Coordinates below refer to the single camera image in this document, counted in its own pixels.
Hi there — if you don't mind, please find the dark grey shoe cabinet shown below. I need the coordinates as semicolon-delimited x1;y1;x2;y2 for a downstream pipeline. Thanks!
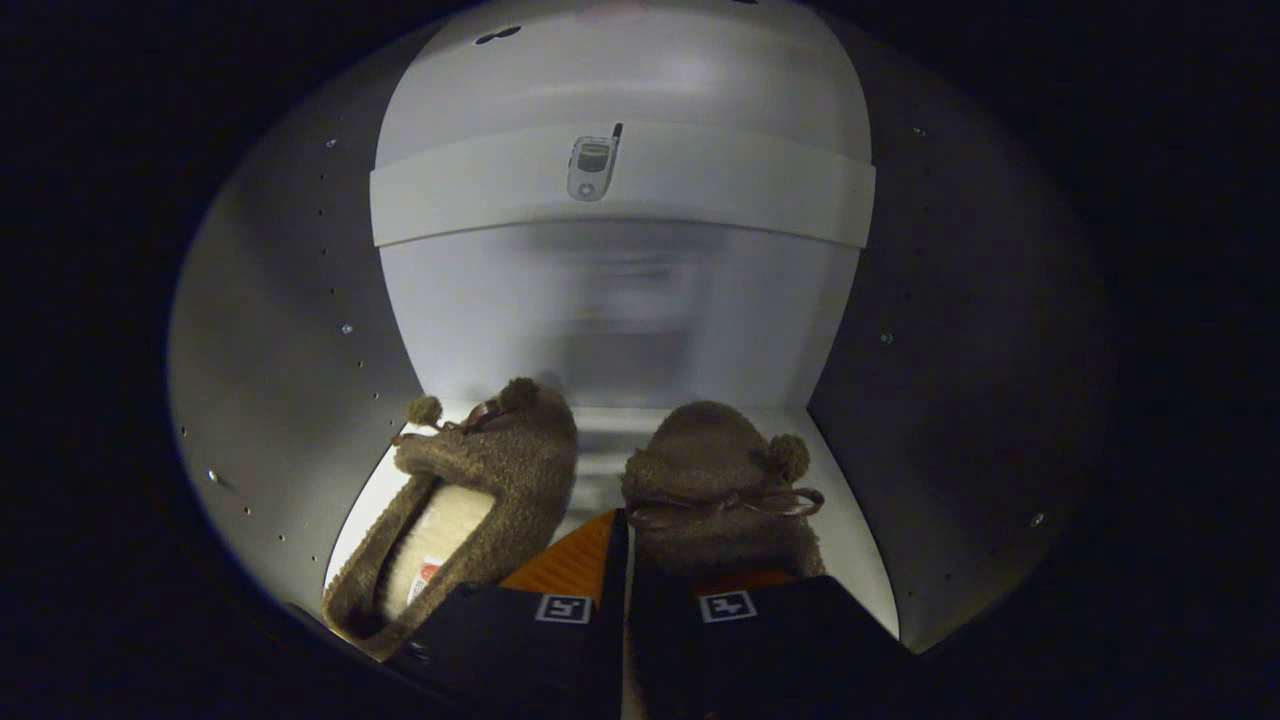
165;0;1116;661

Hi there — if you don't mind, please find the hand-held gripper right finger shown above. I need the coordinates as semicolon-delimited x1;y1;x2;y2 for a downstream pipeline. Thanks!
630;568;916;720

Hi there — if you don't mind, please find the brown fuzzy slipper shoe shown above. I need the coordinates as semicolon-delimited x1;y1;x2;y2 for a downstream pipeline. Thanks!
620;400;827;581
322;377;579;661

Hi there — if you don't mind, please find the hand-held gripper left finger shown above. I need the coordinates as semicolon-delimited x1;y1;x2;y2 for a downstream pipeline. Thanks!
385;510;631;720

